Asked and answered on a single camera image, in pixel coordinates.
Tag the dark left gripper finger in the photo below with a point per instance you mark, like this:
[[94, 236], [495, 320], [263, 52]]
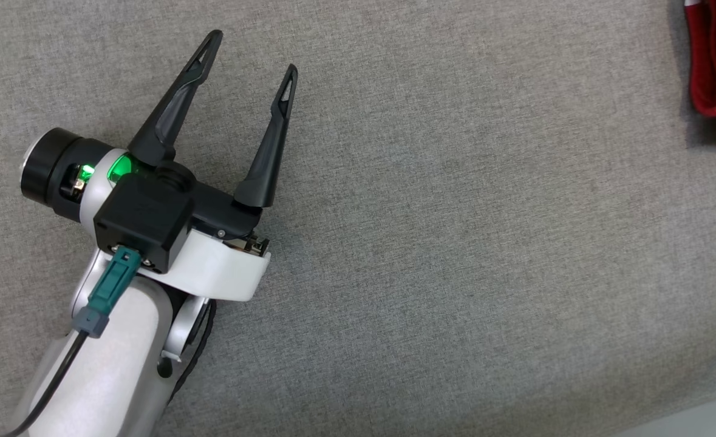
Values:
[[266, 164], [166, 121]]

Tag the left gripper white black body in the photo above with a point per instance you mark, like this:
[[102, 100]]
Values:
[[224, 267]]

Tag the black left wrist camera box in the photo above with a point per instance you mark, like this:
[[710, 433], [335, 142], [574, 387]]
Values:
[[145, 212]]

